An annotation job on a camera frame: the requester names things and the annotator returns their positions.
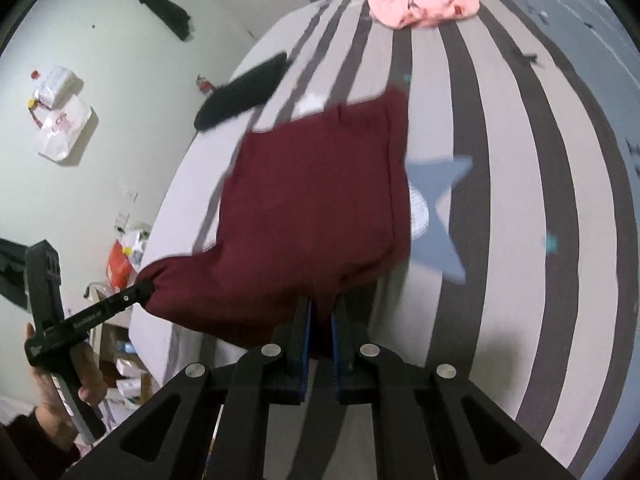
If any person's left forearm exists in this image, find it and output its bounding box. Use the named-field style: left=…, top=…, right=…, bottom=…
left=0, top=405, right=83, bottom=480

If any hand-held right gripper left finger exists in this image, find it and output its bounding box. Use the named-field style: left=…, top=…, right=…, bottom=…
left=62, top=297, right=316, bottom=480

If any black folded clothing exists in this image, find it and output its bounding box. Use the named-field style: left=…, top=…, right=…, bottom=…
left=194, top=51, right=290, bottom=132

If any orange packet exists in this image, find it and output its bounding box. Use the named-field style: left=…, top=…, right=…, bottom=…
left=107, top=239, right=138, bottom=288

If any striped star-print bed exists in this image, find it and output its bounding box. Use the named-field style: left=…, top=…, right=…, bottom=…
left=127, top=0, right=640, bottom=480

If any white bag with red print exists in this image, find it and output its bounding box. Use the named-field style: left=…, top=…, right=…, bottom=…
left=31, top=95, right=93, bottom=163

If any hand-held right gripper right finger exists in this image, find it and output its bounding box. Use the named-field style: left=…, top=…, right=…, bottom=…
left=330, top=300, right=576, bottom=480

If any person's left hand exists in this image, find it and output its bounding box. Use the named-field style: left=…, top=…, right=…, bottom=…
left=25, top=322, right=109, bottom=454

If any black hanging garment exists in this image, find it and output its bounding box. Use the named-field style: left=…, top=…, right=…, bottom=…
left=130, top=0, right=193, bottom=42

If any maroon printed shirt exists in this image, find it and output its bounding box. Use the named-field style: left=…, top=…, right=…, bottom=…
left=135, top=87, right=413, bottom=361

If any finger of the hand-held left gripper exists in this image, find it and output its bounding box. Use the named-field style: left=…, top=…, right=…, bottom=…
left=102, top=280, right=155, bottom=313

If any clutter of white boxes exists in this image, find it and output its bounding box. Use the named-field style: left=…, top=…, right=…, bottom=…
left=100, top=342, right=156, bottom=411

